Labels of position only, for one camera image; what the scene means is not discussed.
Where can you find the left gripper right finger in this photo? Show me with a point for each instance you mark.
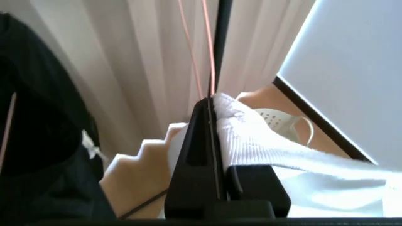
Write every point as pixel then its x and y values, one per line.
pixel 260 185

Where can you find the beige curtain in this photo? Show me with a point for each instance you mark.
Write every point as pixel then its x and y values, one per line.
pixel 125 62

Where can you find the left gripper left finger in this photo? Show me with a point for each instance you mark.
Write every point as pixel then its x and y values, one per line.
pixel 191 185

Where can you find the white garment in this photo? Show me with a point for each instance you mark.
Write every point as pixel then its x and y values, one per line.
pixel 251 141

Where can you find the black clothes rack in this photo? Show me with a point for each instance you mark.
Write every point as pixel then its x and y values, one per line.
pixel 221 37

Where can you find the black shorts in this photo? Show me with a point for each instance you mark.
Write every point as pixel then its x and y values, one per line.
pixel 41 125

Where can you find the white laundry basket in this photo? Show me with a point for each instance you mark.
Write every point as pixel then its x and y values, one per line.
pixel 279 120

